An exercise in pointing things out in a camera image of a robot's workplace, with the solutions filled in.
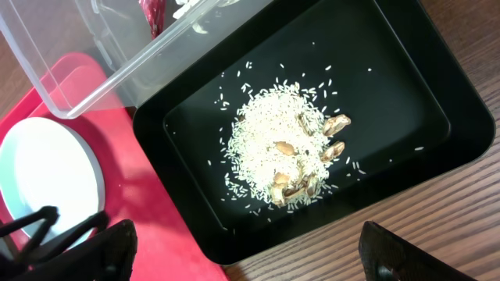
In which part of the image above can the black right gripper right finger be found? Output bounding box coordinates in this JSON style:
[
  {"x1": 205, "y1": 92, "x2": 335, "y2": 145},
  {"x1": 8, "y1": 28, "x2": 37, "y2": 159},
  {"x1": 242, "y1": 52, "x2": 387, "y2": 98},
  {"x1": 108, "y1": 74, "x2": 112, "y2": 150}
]
[{"x1": 359, "y1": 221, "x2": 476, "y2": 281}]

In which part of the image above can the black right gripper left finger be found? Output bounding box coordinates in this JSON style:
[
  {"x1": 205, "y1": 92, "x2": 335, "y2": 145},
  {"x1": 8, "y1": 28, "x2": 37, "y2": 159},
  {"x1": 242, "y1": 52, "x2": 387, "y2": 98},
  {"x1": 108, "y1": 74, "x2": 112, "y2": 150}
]
[{"x1": 12, "y1": 219, "x2": 138, "y2": 281}]

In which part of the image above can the light blue plate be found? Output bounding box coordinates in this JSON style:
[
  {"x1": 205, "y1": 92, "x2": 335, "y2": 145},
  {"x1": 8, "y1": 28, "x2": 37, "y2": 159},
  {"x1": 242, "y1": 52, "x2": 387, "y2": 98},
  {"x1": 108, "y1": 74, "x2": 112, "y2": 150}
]
[{"x1": 1, "y1": 117, "x2": 105, "y2": 244}]

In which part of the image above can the black food waste tray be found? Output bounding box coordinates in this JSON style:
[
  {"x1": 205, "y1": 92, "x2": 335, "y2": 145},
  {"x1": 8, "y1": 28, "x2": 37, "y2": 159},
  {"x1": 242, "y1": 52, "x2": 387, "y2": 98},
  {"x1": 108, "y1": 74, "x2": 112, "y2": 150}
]
[{"x1": 133, "y1": 0, "x2": 495, "y2": 265}]

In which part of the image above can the clear plastic waste bin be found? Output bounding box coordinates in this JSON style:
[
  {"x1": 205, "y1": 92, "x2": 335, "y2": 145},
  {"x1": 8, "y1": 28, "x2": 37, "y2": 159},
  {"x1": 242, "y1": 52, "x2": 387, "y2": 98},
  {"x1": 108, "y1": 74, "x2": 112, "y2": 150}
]
[{"x1": 1, "y1": 0, "x2": 271, "y2": 119}]

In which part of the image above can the pile of rice scraps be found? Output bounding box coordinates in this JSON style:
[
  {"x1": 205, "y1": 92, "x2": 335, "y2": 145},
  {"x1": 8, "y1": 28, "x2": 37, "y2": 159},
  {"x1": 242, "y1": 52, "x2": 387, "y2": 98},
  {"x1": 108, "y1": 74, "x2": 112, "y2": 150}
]
[{"x1": 206, "y1": 60, "x2": 426, "y2": 226}]

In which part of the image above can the red plastic tray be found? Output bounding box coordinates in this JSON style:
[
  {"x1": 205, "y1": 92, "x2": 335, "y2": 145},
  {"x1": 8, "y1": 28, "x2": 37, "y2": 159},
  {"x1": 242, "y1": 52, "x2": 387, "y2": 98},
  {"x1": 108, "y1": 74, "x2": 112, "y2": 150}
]
[{"x1": 0, "y1": 52, "x2": 231, "y2": 281}]

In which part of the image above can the red candy wrapper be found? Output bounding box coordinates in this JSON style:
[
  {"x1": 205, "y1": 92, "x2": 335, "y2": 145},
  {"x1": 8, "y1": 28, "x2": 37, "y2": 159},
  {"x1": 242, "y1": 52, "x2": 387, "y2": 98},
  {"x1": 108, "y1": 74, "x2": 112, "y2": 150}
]
[{"x1": 138, "y1": 0, "x2": 166, "y2": 39}]

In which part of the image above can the crumpled white tissue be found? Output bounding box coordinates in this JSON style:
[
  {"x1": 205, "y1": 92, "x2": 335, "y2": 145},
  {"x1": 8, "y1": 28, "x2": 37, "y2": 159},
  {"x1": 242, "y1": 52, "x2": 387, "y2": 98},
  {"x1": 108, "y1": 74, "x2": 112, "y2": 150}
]
[{"x1": 173, "y1": 0, "x2": 240, "y2": 34}]

